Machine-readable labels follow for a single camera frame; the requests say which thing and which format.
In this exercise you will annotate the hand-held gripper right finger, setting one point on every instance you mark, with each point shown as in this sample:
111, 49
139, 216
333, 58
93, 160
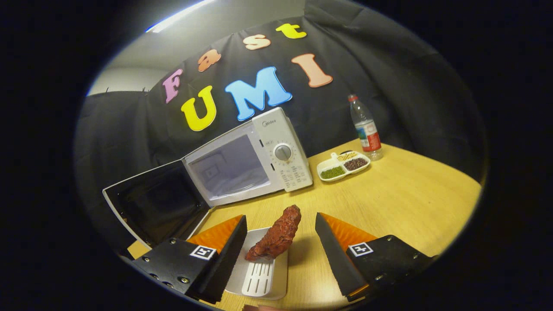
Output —
335, 259

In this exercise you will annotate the white divided dish of beans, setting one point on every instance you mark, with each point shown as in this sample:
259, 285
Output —
335, 172

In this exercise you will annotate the small white ribbed tray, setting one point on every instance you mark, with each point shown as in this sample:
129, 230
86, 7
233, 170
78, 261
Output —
259, 280

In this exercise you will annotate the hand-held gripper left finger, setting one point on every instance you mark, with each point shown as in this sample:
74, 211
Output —
224, 263

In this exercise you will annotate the clear red-label water bottle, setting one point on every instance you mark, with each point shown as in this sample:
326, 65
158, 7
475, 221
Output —
367, 134

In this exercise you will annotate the ceiling light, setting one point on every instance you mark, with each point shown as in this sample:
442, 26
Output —
177, 17

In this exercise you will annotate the red-brown meat piece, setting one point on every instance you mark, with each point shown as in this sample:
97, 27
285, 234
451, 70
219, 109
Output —
276, 235

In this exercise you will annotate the white toaster oven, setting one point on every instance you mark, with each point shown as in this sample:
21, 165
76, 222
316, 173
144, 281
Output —
276, 129

